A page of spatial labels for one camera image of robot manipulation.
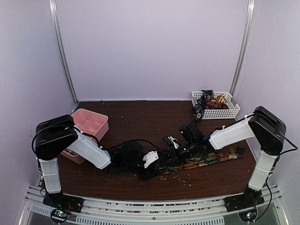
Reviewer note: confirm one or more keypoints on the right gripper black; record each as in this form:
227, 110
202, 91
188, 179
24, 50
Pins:
175, 157

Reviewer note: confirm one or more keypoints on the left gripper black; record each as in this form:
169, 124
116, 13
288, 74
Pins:
147, 175

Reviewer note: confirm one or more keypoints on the brown green patterned tie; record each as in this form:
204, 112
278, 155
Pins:
226, 154

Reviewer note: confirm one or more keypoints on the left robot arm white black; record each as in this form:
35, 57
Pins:
56, 135

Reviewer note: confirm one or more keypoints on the right arm base board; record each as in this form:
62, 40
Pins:
246, 207

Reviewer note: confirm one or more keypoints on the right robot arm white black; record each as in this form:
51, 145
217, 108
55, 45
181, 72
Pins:
261, 126

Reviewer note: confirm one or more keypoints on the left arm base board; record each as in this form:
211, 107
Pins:
63, 206

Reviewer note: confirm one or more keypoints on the navy floral tie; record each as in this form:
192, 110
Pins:
200, 105

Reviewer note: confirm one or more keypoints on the pink divided organizer box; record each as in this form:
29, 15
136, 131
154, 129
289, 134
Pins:
91, 123

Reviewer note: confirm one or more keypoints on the cream paisley rolled tie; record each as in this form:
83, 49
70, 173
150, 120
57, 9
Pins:
70, 152

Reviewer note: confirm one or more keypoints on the brown patterned tie in basket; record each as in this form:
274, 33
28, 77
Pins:
215, 106

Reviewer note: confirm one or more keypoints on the white perforated plastic basket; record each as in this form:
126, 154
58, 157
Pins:
210, 114

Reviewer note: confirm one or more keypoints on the yellow patterned tie in basket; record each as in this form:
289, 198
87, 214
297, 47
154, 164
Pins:
220, 99

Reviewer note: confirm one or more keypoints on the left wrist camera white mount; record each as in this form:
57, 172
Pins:
152, 158

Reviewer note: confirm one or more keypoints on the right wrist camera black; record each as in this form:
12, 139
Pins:
191, 134

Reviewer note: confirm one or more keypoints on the aluminium front rail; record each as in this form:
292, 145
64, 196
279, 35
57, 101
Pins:
99, 211

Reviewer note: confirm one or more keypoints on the right aluminium frame post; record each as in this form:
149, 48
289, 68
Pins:
243, 48

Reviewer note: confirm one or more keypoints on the aluminium frame post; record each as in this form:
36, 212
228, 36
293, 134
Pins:
62, 54
243, 48

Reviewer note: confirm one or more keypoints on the left aluminium frame post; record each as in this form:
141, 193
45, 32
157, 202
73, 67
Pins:
62, 54

